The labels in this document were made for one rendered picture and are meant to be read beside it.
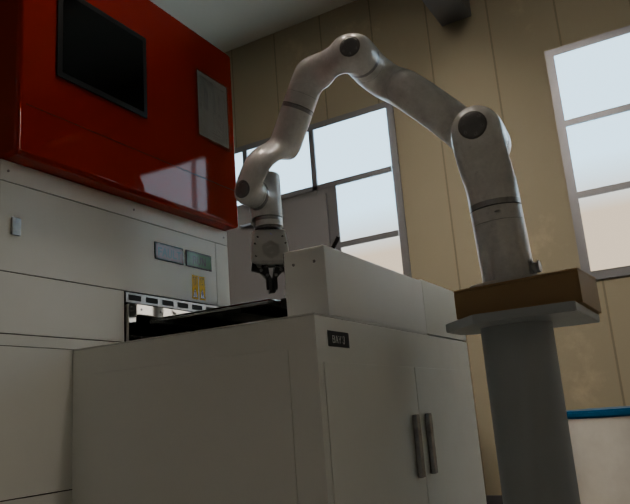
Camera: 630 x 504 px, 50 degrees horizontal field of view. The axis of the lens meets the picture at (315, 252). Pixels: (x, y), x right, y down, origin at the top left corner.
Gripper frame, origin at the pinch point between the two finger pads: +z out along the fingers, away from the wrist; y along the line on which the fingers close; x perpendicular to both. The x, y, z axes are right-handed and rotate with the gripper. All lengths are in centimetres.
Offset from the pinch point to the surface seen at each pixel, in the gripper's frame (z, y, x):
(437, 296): 5.3, 46.3, -1.4
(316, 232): -86, 74, 258
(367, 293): 10.1, 14.9, -37.8
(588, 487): 76, 153, 110
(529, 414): 38, 47, -42
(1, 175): -20, -61, -31
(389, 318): 14.6, 22.2, -29.4
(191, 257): -12.4, -20.3, 16.4
